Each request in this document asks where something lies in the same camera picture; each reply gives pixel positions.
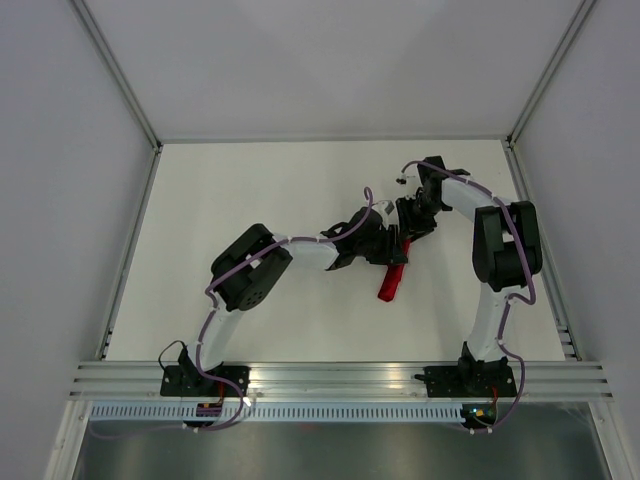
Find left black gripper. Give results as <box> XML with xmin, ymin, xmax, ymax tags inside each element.
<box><xmin>356</xmin><ymin>226</ymin><xmax>407</xmax><ymax>267</ymax></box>

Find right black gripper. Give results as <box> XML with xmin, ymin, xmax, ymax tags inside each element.
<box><xmin>396</xmin><ymin>194</ymin><xmax>447</xmax><ymax>243</ymax></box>

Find red cloth napkin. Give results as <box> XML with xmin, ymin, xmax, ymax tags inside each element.
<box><xmin>377</xmin><ymin>239</ymin><xmax>411</xmax><ymax>302</ymax></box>

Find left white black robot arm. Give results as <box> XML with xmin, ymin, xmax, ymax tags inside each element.
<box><xmin>179</xmin><ymin>201</ymin><xmax>410</xmax><ymax>396</ymax></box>

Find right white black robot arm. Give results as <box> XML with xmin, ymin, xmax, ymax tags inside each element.
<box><xmin>396</xmin><ymin>156</ymin><xmax>543</xmax><ymax>398</ymax></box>

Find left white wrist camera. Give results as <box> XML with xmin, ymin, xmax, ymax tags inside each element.
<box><xmin>375</xmin><ymin>200</ymin><xmax>395</xmax><ymax>222</ymax></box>

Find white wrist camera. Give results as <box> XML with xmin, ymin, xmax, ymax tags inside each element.
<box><xmin>375</xmin><ymin>200</ymin><xmax>395</xmax><ymax>222</ymax></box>
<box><xmin>396</xmin><ymin>170</ymin><xmax>420</xmax><ymax>188</ymax></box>

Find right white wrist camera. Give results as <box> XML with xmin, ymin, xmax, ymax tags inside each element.
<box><xmin>396</xmin><ymin>170</ymin><xmax>420</xmax><ymax>188</ymax></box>

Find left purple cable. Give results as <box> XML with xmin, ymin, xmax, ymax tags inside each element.
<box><xmin>88</xmin><ymin>186</ymin><xmax>374</xmax><ymax>441</ymax></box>

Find purple cable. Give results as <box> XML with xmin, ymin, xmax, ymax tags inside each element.
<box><xmin>88</xmin><ymin>186</ymin><xmax>374</xmax><ymax>441</ymax></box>
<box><xmin>402</xmin><ymin>159</ymin><xmax>537</xmax><ymax>436</ymax></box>

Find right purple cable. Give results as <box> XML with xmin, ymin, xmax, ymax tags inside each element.
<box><xmin>402</xmin><ymin>159</ymin><xmax>537</xmax><ymax>436</ymax></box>

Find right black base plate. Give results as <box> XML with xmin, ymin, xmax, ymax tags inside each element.
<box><xmin>413</xmin><ymin>365</ymin><xmax>517</xmax><ymax>398</ymax></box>

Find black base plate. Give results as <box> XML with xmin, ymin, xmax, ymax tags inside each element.
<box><xmin>160</xmin><ymin>365</ymin><xmax>250</xmax><ymax>398</ymax></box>
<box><xmin>413</xmin><ymin>365</ymin><xmax>517</xmax><ymax>398</ymax></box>

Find aluminium front rail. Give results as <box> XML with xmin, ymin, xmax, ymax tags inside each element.
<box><xmin>67</xmin><ymin>361</ymin><xmax>613</xmax><ymax>402</ymax></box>

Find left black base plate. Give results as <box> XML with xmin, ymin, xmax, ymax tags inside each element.
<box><xmin>160</xmin><ymin>365</ymin><xmax>250</xmax><ymax>398</ymax></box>

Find right aluminium frame post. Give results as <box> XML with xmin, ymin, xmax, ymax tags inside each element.
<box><xmin>504</xmin><ymin>0</ymin><xmax>599</xmax><ymax>148</ymax></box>

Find aluminium frame post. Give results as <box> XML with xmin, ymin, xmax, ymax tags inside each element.
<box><xmin>504</xmin><ymin>0</ymin><xmax>599</xmax><ymax>148</ymax></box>
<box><xmin>68</xmin><ymin>0</ymin><xmax>162</xmax><ymax>152</ymax></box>

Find left aluminium frame post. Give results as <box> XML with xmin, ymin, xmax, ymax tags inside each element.
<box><xmin>68</xmin><ymin>0</ymin><xmax>162</xmax><ymax>152</ymax></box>

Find slotted white cable duct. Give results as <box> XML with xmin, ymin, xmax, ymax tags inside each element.
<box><xmin>90</xmin><ymin>402</ymin><xmax>463</xmax><ymax>423</ymax></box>

